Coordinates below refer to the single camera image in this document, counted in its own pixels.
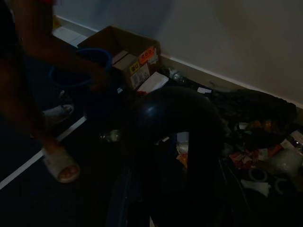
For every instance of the person hand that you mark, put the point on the person hand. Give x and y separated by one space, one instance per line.
100 79

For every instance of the black plastic trash bag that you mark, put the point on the black plastic trash bag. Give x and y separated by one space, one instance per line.
255 113

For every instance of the open cardboard box orange label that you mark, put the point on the open cardboard box orange label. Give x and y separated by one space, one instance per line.
142 59

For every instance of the white crumpled tissue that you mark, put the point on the white crumpled tissue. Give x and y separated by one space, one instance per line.
256 187

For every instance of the person dark clothed torso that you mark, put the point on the person dark clothed torso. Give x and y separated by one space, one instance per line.
14 26

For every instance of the blue plastic dustpan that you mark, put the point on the blue plastic dustpan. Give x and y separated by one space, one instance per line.
151 111

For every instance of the white tape roll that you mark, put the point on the white tape roll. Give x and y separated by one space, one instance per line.
257 175

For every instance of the white paper with red mark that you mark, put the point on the white paper with red mark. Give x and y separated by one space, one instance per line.
154 82

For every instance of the person bare leg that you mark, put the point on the person bare leg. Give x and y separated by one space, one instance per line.
21 101

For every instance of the blue plastic bucket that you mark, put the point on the blue plastic bucket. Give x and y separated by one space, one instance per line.
71 84

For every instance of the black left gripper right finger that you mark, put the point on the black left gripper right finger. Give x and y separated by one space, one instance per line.
233 208

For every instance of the white slipper on foot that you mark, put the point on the white slipper on foot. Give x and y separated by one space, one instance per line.
62 165
59 114

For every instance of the clear crumpled plastic bag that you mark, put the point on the clear crumpled plastic bag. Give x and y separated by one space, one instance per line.
286 162

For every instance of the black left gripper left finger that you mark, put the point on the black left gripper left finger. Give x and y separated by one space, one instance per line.
129 203

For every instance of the small clear plastic bottle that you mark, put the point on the small clear plastic bottle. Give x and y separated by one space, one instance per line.
177 75

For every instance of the orange snack wrapper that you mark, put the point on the orange snack wrapper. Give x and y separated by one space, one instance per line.
243 156

